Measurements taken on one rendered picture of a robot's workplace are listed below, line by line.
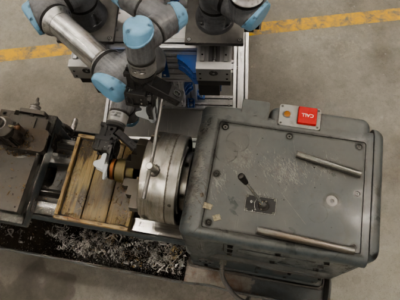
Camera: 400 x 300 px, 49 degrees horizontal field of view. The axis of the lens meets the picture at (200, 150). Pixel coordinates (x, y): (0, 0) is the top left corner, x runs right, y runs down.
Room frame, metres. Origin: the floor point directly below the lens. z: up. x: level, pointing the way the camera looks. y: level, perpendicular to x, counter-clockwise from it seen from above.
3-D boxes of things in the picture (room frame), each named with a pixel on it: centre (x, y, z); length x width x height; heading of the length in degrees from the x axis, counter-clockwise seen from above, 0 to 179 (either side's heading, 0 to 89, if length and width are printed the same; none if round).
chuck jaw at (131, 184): (0.44, 0.24, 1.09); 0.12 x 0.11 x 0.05; 163
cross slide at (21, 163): (0.70, 0.73, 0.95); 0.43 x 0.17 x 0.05; 163
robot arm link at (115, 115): (0.74, 0.29, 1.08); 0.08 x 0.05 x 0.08; 72
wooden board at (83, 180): (0.58, 0.40, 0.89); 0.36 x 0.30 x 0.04; 163
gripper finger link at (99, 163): (0.57, 0.35, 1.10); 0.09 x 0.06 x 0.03; 162
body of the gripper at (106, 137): (0.67, 0.32, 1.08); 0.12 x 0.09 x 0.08; 162
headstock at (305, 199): (0.40, -0.25, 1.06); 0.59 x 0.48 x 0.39; 73
